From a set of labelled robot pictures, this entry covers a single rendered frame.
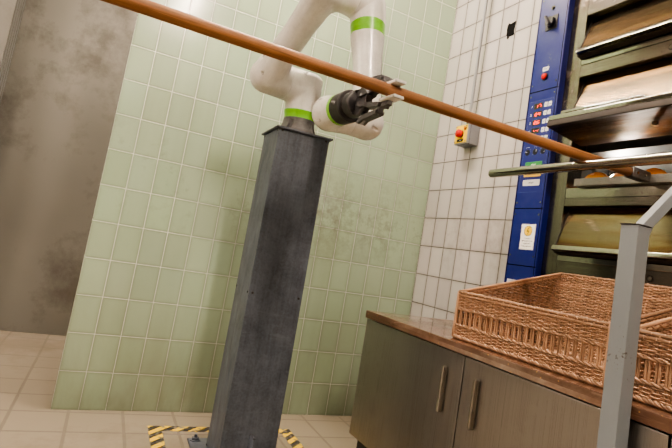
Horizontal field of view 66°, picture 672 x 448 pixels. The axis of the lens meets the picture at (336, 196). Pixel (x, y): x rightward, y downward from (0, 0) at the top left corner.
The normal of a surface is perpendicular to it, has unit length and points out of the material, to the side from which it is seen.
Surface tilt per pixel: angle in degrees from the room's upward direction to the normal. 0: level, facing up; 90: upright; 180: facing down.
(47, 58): 90
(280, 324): 90
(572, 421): 90
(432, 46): 90
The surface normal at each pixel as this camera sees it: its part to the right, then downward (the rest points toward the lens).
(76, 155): 0.39, -0.04
